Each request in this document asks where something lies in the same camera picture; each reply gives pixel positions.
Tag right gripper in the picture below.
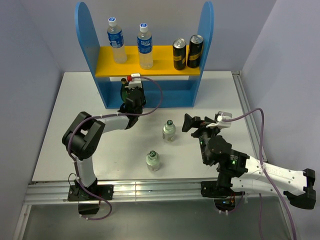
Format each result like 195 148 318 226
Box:
181 113 221 164

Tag green glass bottle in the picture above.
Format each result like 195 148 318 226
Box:
120 78 129 102

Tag clear glass bottle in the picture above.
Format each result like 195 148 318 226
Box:
162 119 176 143
146 150 161 172

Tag Pocari Sweat bottle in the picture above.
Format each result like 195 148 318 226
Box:
137 23 153 70
107 17 127 64

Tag clear glass bottle front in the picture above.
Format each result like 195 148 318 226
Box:
146 150 161 172

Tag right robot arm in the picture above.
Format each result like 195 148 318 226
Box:
182 111 316 210

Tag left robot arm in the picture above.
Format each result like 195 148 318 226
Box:
62 87 146 200

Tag blue and yellow shelf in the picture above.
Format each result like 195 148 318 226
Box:
74 1 214 108

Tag black can left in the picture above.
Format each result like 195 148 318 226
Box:
172 38 187 71

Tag black can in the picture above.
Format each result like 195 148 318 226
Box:
187 34 204 68
172 38 187 71

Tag black can right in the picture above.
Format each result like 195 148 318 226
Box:
187 34 204 68

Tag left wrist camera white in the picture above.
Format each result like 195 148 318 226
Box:
127 73 143 90

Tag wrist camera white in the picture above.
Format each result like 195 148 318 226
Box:
206 111 233 129
127 73 143 90

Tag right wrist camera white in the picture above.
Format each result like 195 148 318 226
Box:
206 111 233 129

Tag aluminium side rail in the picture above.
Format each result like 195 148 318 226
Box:
231 70 271 163

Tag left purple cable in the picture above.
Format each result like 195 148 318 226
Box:
67 75 163 221

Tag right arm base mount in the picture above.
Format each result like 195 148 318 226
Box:
200 180 245 216

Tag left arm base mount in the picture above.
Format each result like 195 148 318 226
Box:
67 182 114 216

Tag aluminium front rail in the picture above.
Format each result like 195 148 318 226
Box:
22 176 287 205

